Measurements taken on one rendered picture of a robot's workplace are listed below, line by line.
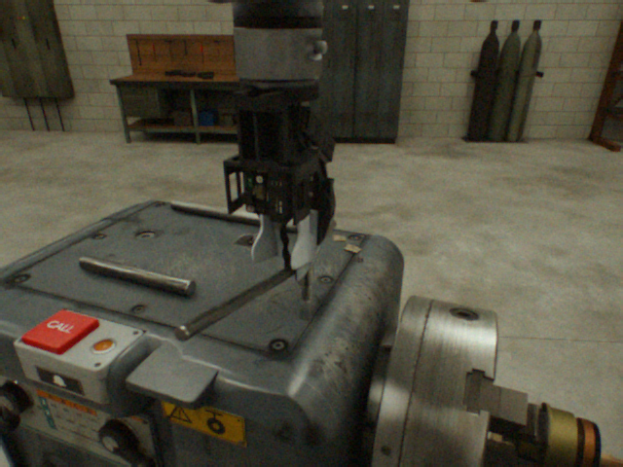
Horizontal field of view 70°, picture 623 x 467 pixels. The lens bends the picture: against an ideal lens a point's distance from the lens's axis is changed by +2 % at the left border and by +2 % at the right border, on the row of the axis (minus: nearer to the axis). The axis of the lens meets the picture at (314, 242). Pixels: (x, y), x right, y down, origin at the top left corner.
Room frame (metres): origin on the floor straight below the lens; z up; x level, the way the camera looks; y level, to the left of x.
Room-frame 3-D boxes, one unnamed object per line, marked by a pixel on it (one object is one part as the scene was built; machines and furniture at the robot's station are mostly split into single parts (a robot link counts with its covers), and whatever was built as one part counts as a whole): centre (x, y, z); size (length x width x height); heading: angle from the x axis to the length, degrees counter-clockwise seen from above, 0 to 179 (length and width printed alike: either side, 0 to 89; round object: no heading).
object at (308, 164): (0.41, 0.03, 1.49); 0.09 x 0.08 x 0.12; 159
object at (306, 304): (0.47, 0.01, 1.31); 0.02 x 0.02 x 0.12; 69
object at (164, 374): (0.38, 0.15, 1.24); 0.09 x 0.08 x 0.03; 69
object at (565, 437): (0.43, -0.33, 1.08); 0.09 x 0.09 x 0.09; 69
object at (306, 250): (0.41, 0.01, 1.38); 0.06 x 0.03 x 0.09; 159
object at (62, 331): (0.44, 0.31, 1.26); 0.06 x 0.06 x 0.02; 69
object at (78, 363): (0.43, 0.29, 1.23); 0.13 x 0.08 x 0.05; 69
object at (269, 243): (0.42, 0.05, 1.38); 0.06 x 0.03 x 0.09; 159
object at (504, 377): (0.54, -0.30, 1.09); 0.12 x 0.11 x 0.05; 159
